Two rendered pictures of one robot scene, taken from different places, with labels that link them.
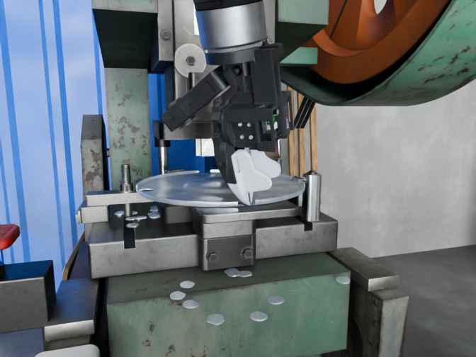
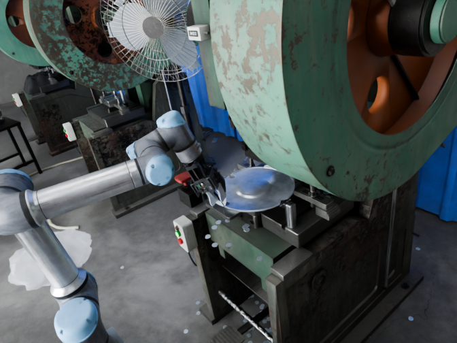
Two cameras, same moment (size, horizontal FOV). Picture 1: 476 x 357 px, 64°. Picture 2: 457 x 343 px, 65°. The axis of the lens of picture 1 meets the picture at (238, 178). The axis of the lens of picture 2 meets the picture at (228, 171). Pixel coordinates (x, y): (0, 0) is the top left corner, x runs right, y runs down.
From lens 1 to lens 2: 116 cm
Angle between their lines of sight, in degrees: 70
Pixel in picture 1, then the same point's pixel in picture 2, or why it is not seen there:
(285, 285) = (249, 243)
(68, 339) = (193, 216)
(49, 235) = not seen: hidden behind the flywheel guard
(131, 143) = not seen: hidden behind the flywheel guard
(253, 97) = (195, 176)
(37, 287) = (188, 197)
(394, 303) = (269, 283)
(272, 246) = (269, 226)
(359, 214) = not seen: outside the picture
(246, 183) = (212, 199)
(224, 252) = (245, 216)
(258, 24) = (183, 158)
